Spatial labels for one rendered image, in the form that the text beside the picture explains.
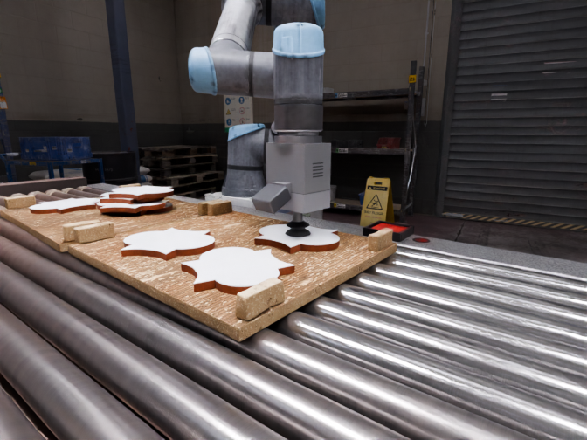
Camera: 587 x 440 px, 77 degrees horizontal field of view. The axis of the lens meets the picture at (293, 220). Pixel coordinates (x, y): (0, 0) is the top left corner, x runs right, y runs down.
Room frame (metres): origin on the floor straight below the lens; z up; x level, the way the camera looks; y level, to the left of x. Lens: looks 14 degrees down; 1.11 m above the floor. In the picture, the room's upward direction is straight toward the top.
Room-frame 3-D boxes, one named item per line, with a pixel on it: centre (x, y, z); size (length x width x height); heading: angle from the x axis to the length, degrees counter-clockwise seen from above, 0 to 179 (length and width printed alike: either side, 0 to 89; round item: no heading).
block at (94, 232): (0.60, 0.33, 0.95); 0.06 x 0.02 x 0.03; 141
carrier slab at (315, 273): (0.57, 0.10, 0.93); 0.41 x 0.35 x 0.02; 51
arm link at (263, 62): (0.69, 0.01, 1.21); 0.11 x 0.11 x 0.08; 2
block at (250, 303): (0.35, 0.03, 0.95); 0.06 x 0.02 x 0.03; 141
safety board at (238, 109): (6.47, 0.94, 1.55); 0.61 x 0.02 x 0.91; 60
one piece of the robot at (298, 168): (0.58, 0.01, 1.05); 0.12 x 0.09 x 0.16; 136
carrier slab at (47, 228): (0.84, 0.42, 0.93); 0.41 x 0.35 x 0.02; 49
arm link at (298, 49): (0.60, -0.01, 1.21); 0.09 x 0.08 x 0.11; 2
